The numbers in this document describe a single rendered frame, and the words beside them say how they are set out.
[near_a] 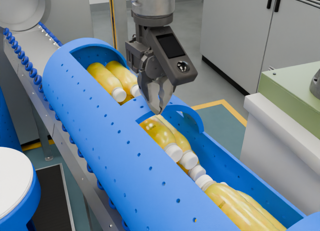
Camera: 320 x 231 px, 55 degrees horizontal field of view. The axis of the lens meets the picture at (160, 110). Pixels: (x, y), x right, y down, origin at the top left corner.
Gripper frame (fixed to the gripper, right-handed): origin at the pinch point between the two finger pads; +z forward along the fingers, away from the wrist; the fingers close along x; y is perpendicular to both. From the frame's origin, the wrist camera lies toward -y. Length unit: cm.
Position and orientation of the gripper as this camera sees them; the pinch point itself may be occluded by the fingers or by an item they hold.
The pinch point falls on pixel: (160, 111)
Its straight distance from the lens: 64.9
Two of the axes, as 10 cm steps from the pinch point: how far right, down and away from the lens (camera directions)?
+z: 0.0, 8.2, 5.7
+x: -8.4, 3.1, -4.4
